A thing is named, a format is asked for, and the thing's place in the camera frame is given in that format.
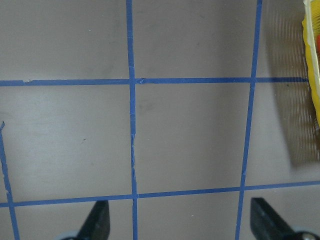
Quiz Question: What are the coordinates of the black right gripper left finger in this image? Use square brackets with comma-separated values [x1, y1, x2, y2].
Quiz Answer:
[77, 200, 111, 240]

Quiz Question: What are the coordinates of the orange toy carrot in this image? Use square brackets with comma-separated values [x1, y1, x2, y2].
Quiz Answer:
[315, 35, 320, 54]

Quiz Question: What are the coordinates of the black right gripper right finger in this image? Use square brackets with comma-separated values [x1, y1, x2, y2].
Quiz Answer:
[250, 197, 296, 240]

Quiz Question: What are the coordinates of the yellow plastic basket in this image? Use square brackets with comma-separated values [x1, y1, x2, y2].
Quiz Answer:
[302, 0, 320, 123]

